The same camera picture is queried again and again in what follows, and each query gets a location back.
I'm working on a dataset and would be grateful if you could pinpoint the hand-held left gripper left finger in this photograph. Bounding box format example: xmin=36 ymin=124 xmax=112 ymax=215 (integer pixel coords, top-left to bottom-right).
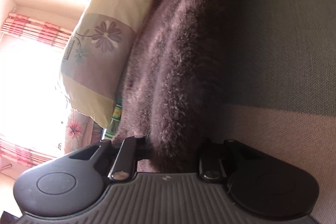
xmin=68 ymin=135 xmax=153 ymax=180

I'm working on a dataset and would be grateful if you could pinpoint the green glass bottle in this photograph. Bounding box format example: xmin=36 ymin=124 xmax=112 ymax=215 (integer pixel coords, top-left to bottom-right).
xmin=103 ymin=97 xmax=124 ymax=141

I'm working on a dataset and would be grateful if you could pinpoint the pink patterned curtain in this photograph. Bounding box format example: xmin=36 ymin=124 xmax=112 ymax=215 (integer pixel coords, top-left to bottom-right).
xmin=0 ymin=138 xmax=54 ymax=169
xmin=1 ymin=12 xmax=74 ymax=51

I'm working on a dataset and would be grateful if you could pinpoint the folded pink floral quilt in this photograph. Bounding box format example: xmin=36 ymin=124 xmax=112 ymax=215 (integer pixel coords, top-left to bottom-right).
xmin=64 ymin=108 xmax=105 ymax=154

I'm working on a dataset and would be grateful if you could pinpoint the striped bed sheet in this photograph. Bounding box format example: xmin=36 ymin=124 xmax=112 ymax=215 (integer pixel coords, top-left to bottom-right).
xmin=207 ymin=0 xmax=336 ymax=216

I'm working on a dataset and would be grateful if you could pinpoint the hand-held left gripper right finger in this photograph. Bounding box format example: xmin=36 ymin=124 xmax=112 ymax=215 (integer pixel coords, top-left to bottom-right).
xmin=198 ymin=138 xmax=263 ymax=180

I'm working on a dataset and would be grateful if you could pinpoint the floral pillow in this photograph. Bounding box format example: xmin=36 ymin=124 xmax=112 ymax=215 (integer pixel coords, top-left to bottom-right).
xmin=56 ymin=0 xmax=172 ymax=128

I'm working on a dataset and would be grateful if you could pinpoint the brown knit sweater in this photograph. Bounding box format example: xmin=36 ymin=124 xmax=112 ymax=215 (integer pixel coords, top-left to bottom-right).
xmin=115 ymin=0 xmax=238 ymax=174

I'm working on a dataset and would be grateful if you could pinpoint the window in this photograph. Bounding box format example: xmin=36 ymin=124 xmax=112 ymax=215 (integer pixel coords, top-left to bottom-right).
xmin=0 ymin=34 xmax=70 ymax=156

